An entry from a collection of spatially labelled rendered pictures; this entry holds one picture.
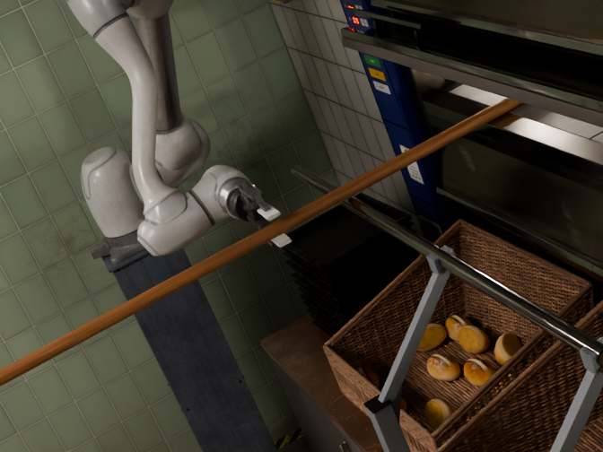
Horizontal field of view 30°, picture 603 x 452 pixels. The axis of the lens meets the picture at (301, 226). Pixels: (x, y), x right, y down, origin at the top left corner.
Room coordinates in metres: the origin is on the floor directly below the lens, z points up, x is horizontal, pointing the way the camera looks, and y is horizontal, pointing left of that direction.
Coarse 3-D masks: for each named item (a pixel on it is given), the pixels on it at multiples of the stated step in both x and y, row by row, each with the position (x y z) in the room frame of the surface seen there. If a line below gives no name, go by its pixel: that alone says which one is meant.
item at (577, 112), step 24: (432, 24) 2.50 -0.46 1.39; (360, 48) 2.49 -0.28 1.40; (384, 48) 2.37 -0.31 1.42; (432, 48) 2.27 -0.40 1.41; (456, 48) 2.23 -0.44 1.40; (480, 48) 2.18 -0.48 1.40; (504, 48) 2.14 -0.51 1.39; (528, 48) 2.10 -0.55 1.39; (552, 48) 2.06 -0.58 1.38; (432, 72) 2.16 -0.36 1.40; (456, 72) 2.06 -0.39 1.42; (528, 72) 1.94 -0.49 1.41; (552, 72) 1.90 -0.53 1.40; (576, 72) 1.87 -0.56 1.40; (600, 72) 1.84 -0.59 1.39; (504, 96) 1.89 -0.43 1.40; (528, 96) 1.82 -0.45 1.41; (600, 120) 1.62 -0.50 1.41
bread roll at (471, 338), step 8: (464, 328) 2.42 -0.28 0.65; (472, 328) 2.40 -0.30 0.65; (464, 336) 2.41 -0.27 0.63; (472, 336) 2.38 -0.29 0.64; (480, 336) 2.36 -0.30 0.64; (464, 344) 2.39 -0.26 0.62; (472, 344) 2.37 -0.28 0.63; (480, 344) 2.35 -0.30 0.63; (488, 344) 2.36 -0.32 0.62; (472, 352) 2.37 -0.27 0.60
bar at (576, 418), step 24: (360, 216) 2.18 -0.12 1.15; (384, 216) 2.09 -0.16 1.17; (408, 240) 1.96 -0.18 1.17; (432, 264) 1.85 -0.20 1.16; (456, 264) 1.79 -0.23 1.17; (432, 288) 1.84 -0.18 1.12; (480, 288) 1.69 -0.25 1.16; (504, 288) 1.64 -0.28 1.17; (432, 312) 1.83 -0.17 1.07; (528, 312) 1.55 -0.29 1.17; (408, 336) 1.83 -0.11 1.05; (576, 336) 1.43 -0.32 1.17; (408, 360) 1.81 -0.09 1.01; (600, 360) 1.37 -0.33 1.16; (384, 384) 1.82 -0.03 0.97; (600, 384) 1.38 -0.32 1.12; (384, 408) 1.78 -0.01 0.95; (576, 408) 1.37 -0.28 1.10; (384, 432) 1.78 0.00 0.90; (576, 432) 1.36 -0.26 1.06
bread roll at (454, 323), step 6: (450, 318) 2.49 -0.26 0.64; (456, 318) 2.48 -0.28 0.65; (462, 318) 2.47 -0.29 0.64; (450, 324) 2.48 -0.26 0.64; (456, 324) 2.47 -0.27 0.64; (462, 324) 2.46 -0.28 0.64; (468, 324) 2.46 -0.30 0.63; (450, 330) 2.47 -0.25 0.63; (456, 330) 2.46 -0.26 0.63; (450, 336) 2.47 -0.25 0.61; (456, 336) 2.45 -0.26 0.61
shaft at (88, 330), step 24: (480, 120) 2.31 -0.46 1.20; (432, 144) 2.28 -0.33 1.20; (384, 168) 2.26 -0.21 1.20; (336, 192) 2.23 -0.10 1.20; (288, 216) 2.20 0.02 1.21; (312, 216) 2.21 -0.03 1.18; (240, 240) 2.18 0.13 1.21; (264, 240) 2.18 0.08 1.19; (216, 264) 2.15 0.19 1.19; (168, 288) 2.12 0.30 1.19; (120, 312) 2.10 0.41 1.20; (72, 336) 2.07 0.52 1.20; (24, 360) 2.05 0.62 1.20; (48, 360) 2.06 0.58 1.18; (0, 384) 2.03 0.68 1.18
